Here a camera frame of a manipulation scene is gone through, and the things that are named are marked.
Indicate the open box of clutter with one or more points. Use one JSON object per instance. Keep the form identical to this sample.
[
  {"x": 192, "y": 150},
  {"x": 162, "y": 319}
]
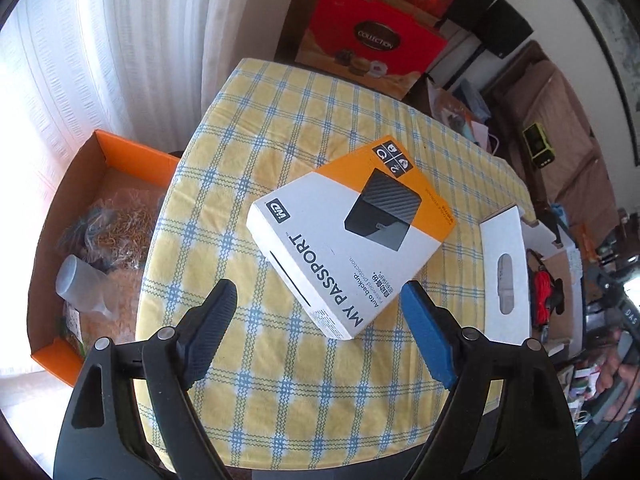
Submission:
[{"x": 463, "y": 111}]

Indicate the orange white hard drive box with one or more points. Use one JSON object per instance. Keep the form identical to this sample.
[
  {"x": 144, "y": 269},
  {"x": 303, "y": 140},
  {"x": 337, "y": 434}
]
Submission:
[{"x": 347, "y": 236}]

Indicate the white sheer curtain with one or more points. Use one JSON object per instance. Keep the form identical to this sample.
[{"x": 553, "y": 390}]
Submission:
[{"x": 143, "y": 69}]

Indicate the green black portable radio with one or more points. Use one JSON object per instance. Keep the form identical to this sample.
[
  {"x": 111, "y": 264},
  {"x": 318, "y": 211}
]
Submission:
[{"x": 538, "y": 145}]

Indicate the yellow blue plaid tablecloth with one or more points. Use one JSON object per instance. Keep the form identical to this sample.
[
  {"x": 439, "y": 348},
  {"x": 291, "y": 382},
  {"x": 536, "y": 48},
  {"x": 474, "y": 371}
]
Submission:
[{"x": 301, "y": 380}]

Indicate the clear plastic bottle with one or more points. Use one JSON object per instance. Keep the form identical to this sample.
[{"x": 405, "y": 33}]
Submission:
[{"x": 86, "y": 289}]

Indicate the large brown pillow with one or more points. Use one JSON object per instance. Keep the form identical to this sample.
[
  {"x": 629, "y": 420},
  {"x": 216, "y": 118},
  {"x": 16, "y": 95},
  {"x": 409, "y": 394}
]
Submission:
[{"x": 566, "y": 131}]

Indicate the shallow white cardboard tray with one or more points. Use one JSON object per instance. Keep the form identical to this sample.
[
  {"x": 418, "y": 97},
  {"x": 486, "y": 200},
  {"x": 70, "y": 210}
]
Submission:
[{"x": 514, "y": 249}]

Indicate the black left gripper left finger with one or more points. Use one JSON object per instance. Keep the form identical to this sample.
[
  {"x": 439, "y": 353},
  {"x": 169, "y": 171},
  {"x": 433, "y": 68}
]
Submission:
[{"x": 102, "y": 435}]

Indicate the orange open floor box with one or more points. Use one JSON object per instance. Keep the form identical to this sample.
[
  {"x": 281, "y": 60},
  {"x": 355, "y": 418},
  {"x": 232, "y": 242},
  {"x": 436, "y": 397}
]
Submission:
[{"x": 103, "y": 213}]

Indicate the person's right hand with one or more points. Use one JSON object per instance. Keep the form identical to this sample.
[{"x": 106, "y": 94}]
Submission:
[{"x": 612, "y": 367}]

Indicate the framed painting on wall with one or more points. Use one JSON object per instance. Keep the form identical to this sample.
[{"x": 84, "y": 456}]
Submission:
[{"x": 615, "y": 24}]

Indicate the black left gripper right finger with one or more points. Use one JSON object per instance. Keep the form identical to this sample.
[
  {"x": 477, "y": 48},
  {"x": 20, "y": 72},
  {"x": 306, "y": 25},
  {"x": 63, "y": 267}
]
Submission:
[{"x": 505, "y": 416}]

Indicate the right black speaker on stand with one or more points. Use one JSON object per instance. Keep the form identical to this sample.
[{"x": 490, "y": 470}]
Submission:
[{"x": 499, "y": 28}]

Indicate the red collection gift bag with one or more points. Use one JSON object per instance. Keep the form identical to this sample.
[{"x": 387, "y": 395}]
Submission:
[{"x": 370, "y": 42}]

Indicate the left black speaker on stand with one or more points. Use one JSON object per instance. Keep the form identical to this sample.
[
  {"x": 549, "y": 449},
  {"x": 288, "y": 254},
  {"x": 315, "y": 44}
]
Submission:
[{"x": 465, "y": 13}]

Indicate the black speaker on stand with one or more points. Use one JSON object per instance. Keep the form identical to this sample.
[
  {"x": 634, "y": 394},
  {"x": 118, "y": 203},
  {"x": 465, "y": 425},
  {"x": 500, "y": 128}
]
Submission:
[
  {"x": 465, "y": 13},
  {"x": 499, "y": 28}
]

